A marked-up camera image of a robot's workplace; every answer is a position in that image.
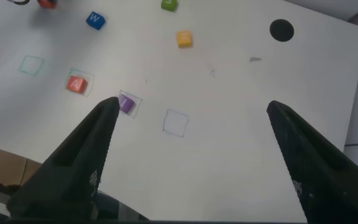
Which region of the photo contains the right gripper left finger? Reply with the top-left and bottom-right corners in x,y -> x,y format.
6,96 -> 121,220

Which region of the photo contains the yellow letter block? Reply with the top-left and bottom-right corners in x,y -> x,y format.
176,30 -> 193,49

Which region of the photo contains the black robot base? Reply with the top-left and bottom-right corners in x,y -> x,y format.
0,177 -> 150,222

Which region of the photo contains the purple letter I block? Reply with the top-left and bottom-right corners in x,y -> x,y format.
118,94 -> 135,114

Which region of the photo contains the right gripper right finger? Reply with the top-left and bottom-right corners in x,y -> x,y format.
266,100 -> 358,224

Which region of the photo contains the orange letter R block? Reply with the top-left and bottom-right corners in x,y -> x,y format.
37,0 -> 57,9

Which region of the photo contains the orange letter A block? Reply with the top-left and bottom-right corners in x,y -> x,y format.
66,75 -> 88,94

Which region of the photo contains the green letter S block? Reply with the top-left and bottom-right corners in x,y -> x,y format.
160,0 -> 178,12

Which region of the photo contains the black round cable hole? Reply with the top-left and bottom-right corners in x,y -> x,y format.
269,19 -> 295,42

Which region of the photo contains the blue letter W block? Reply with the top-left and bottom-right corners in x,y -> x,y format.
85,11 -> 106,31

